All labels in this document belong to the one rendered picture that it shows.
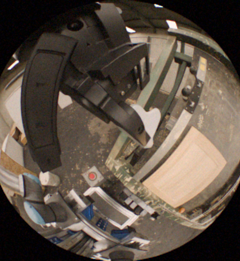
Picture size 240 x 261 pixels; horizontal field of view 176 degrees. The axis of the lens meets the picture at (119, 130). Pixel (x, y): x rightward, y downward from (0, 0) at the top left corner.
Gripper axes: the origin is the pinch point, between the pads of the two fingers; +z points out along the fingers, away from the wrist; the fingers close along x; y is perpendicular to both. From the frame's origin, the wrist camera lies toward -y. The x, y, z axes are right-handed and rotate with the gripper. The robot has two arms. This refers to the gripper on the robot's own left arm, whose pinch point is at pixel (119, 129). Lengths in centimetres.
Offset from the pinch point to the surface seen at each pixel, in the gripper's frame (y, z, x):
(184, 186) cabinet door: -4, 32, -43
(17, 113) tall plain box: -95, -39, 205
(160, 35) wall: 552, 37, 149
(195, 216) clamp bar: -21, 33, -84
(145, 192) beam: -23, 39, -26
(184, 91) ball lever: 24.8, 4.6, -10.0
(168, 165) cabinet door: 1.2, 30.8, -23.8
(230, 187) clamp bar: 11, 17, -86
